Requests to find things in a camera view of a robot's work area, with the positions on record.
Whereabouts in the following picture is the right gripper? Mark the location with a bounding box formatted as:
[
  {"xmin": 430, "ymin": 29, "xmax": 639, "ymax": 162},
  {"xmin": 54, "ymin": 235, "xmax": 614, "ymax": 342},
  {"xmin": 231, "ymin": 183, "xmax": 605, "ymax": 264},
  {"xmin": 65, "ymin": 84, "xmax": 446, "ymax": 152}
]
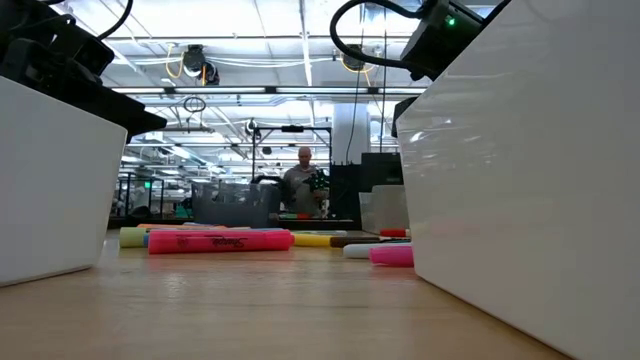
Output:
[{"xmin": 390, "ymin": 95, "xmax": 419, "ymax": 139}]

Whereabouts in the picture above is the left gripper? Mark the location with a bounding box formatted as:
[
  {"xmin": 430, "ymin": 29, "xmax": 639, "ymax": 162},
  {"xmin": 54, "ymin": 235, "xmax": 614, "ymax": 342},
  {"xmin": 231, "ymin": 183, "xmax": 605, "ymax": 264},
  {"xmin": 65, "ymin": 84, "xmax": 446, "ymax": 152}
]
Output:
[{"xmin": 0, "ymin": 0, "xmax": 168, "ymax": 144}]

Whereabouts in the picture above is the light grey plastic bin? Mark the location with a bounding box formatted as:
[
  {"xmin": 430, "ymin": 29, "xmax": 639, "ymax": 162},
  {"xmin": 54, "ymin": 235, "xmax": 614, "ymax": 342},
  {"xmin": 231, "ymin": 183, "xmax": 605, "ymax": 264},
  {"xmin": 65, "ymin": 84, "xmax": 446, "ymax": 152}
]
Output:
[{"xmin": 358, "ymin": 184, "xmax": 410, "ymax": 235}]

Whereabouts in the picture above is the white plastic bin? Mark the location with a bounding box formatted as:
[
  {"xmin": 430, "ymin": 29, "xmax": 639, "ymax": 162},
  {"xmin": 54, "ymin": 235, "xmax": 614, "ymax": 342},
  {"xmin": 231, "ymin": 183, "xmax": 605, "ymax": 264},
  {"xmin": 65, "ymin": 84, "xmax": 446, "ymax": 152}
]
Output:
[
  {"xmin": 394, "ymin": 0, "xmax": 640, "ymax": 360},
  {"xmin": 0, "ymin": 74, "xmax": 129, "ymax": 289}
]

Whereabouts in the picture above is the brown Expo marker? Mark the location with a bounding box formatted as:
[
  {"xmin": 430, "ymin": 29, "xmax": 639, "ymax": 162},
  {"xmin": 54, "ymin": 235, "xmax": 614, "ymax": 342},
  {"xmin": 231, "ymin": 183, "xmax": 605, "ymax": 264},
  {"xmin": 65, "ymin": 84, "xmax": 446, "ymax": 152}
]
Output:
[{"xmin": 329, "ymin": 235, "xmax": 412, "ymax": 249}]

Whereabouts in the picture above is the pink cap small marker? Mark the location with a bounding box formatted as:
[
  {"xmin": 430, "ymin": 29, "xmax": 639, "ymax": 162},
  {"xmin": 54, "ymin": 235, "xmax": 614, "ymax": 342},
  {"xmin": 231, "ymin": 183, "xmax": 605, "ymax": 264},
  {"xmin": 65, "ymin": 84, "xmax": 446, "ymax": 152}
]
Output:
[{"xmin": 368, "ymin": 244, "xmax": 416, "ymax": 269}]

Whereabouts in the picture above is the dark grey translucent bin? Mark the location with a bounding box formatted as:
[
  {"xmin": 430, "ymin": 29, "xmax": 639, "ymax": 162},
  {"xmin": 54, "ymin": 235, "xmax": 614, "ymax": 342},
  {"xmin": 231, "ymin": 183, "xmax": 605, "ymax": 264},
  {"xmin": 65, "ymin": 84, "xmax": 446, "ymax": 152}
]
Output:
[{"xmin": 190, "ymin": 180, "xmax": 282, "ymax": 229}]

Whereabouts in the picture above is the yellow slim highlighter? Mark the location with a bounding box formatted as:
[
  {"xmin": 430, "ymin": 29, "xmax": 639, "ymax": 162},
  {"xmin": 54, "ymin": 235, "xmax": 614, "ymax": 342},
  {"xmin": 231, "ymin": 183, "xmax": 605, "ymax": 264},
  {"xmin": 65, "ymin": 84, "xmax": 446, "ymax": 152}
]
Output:
[{"xmin": 291, "ymin": 233, "xmax": 347, "ymax": 249}]

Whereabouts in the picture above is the pink Sharpie highlighter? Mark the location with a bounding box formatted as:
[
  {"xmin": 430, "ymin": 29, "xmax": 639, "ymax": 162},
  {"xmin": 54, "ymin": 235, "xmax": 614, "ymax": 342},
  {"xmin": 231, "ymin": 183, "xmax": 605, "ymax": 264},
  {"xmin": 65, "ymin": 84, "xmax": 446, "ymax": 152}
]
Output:
[{"xmin": 147, "ymin": 228, "xmax": 296, "ymax": 256}]

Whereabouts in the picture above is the black monitor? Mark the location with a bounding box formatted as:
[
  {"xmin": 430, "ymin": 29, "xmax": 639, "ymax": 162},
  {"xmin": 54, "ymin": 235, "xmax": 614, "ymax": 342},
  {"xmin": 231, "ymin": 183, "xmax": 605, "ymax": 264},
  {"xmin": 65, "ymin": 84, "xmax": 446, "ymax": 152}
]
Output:
[{"xmin": 328, "ymin": 151, "xmax": 404, "ymax": 222}]

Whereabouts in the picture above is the person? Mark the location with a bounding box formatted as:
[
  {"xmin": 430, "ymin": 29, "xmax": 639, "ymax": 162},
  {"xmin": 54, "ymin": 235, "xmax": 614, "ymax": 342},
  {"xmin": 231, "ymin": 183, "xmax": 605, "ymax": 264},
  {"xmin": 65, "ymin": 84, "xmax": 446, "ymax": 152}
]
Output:
[{"xmin": 281, "ymin": 145, "xmax": 331, "ymax": 219}]

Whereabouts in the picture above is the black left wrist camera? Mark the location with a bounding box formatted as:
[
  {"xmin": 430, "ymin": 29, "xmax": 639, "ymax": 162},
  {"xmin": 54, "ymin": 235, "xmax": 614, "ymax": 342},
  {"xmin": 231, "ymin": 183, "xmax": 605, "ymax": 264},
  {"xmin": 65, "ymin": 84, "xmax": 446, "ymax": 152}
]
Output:
[{"xmin": 49, "ymin": 23, "xmax": 116, "ymax": 77}]

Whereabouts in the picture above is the black ceiling cable reel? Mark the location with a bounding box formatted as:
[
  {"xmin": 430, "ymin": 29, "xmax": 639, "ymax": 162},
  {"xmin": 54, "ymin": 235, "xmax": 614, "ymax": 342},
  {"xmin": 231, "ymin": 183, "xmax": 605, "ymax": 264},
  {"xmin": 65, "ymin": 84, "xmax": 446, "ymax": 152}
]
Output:
[
  {"xmin": 341, "ymin": 43, "xmax": 374, "ymax": 74},
  {"xmin": 179, "ymin": 43, "xmax": 221, "ymax": 86}
]

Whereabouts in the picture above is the black camera cable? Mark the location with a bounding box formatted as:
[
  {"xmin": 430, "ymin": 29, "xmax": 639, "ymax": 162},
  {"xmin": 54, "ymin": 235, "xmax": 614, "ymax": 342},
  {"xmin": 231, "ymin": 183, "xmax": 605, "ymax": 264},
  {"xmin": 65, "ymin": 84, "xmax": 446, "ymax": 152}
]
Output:
[
  {"xmin": 328, "ymin": 0, "xmax": 436, "ymax": 71},
  {"xmin": 97, "ymin": 0, "xmax": 135, "ymax": 41}
]

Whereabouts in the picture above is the black background rig frame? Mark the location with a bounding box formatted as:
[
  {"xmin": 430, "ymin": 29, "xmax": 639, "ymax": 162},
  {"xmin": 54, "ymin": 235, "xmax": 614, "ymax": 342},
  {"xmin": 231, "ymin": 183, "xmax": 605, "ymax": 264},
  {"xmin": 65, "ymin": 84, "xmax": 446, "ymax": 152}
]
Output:
[{"xmin": 251, "ymin": 124, "xmax": 334, "ymax": 182}]

